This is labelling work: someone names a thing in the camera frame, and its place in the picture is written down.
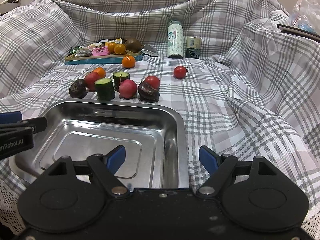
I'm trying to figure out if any orange in tray left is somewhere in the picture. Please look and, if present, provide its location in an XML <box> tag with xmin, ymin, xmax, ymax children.
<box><xmin>107</xmin><ymin>42</ymin><xmax>117</xmax><ymax>54</ymax></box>

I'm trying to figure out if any red tomato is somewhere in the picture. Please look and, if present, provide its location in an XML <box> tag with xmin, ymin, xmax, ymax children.
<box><xmin>144</xmin><ymin>76</ymin><xmax>161</xmax><ymax>90</ymax></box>
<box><xmin>174</xmin><ymin>66</ymin><xmax>188</xmax><ymax>79</ymax></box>

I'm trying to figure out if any stainless steel tray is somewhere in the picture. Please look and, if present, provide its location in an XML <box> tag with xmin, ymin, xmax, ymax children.
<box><xmin>9</xmin><ymin>99</ymin><xmax>189</xmax><ymax>189</ymax></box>

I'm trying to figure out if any silver foil packet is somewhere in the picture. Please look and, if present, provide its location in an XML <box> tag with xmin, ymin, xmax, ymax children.
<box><xmin>141</xmin><ymin>44</ymin><xmax>158</xmax><ymax>57</ymax></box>

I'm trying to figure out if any green drink can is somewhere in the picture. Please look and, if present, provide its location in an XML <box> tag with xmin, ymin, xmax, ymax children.
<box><xmin>185</xmin><ymin>36</ymin><xmax>202</xmax><ymax>59</ymax></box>

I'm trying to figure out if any orange in tray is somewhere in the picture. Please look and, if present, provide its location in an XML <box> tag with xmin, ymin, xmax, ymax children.
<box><xmin>107</xmin><ymin>42</ymin><xmax>117</xmax><ymax>54</ymax></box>
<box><xmin>114</xmin><ymin>44</ymin><xmax>126</xmax><ymax>55</ymax></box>

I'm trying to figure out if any blue snack tray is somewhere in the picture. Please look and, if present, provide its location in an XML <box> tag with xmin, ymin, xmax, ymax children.
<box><xmin>64</xmin><ymin>51</ymin><xmax>144</xmax><ymax>65</ymax></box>

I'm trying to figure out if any yellow black snack packet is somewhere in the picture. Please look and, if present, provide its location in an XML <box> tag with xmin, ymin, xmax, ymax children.
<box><xmin>99</xmin><ymin>38</ymin><xmax>123</xmax><ymax>46</ymax></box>

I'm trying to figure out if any pink radish right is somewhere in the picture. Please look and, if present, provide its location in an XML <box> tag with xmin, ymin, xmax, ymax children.
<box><xmin>119</xmin><ymin>79</ymin><xmax>138</xmax><ymax>99</ymax></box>

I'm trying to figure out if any pink snack packet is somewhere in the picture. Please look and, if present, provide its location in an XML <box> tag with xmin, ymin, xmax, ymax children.
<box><xmin>92</xmin><ymin>46</ymin><xmax>110</xmax><ymax>56</ymax></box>

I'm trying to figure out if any dark dried fruit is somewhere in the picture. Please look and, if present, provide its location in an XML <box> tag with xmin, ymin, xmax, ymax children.
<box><xmin>138</xmin><ymin>81</ymin><xmax>160</xmax><ymax>102</ymax></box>
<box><xmin>69</xmin><ymin>79</ymin><xmax>87</xmax><ymax>99</ymax></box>

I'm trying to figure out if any small orange near radish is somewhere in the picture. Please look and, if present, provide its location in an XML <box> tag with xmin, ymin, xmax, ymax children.
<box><xmin>93</xmin><ymin>67</ymin><xmax>106</xmax><ymax>79</ymax></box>

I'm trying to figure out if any clear plastic bag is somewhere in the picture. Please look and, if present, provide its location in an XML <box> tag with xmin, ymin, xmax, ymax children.
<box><xmin>289</xmin><ymin>0</ymin><xmax>320</xmax><ymax>35</ymax></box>

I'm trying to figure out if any cucumber piece front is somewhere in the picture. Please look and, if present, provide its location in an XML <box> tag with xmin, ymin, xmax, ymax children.
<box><xmin>94</xmin><ymin>78</ymin><xmax>116</xmax><ymax>101</ymax></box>

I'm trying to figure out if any brown round fruit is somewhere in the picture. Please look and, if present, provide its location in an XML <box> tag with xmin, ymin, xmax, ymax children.
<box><xmin>124</xmin><ymin>38</ymin><xmax>143</xmax><ymax>53</ymax></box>

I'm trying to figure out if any green snack packet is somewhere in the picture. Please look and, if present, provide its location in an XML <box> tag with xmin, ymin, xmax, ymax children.
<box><xmin>69</xmin><ymin>46</ymin><xmax>93</xmax><ymax>57</ymax></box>

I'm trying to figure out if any red radish left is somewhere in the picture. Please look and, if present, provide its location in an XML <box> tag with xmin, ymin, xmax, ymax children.
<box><xmin>84</xmin><ymin>72</ymin><xmax>100</xmax><ymax>92</ymax></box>

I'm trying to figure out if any grey plaid cloth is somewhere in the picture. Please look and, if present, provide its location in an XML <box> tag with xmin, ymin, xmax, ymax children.
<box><xmin>1</xmin><ymin>0</ymin><xmax>319</xmax><ymax>239</ymax></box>

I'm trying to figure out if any black flat device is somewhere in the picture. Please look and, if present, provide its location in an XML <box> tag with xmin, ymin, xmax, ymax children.
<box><xmin>277</xmin><ymin>24</ymin><xmax>320</xmax><ymax>43</ymax></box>

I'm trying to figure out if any orange in tray right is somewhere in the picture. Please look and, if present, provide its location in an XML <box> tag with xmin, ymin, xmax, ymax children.
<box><xmin>114</xmin><ymin>44</ymin><xmax>126</xmax><ymax>55</ymax></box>

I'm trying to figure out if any cucumber piece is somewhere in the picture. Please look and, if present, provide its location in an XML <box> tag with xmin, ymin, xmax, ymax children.
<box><xmin>94</xmin><ymin>78</ymin><xmax>116</xmax><ymax>101</ymax></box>
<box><xmin>113</xmin><ymin>72</ymin><xmax>130</xmax><ymax>92</ymax></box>

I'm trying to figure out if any cucumber piece back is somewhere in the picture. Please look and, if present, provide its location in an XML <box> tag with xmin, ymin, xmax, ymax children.
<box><xmin>113</xmin><ymin>72</ymin><xmax>130</xmax><ymax>92</ymax></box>

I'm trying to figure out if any orange before blue tray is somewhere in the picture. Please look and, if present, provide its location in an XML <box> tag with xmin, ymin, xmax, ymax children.
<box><xmin>121</xmin><ymin>55</ymin><xmax>136</xmax><ymax>68</ymax></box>

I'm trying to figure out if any white cartoon bottle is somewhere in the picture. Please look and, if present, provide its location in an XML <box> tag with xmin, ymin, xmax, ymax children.
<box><xmin>167</xmin><ymin>19</ymin><xmax>184</xmax><ymax>59</ymax></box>

